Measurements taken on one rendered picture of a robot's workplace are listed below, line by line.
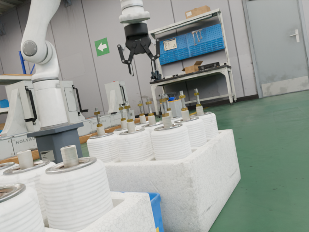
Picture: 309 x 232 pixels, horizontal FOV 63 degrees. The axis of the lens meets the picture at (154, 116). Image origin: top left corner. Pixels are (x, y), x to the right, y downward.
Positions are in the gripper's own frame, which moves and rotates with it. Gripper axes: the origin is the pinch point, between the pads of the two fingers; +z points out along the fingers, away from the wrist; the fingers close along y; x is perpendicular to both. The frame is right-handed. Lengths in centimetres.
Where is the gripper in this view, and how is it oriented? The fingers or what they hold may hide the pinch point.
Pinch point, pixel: (142, 70)
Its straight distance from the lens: 83.6
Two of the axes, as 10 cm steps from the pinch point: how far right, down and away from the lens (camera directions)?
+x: 0.6, 0.9, -9.9
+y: -9.9, 1.7, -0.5
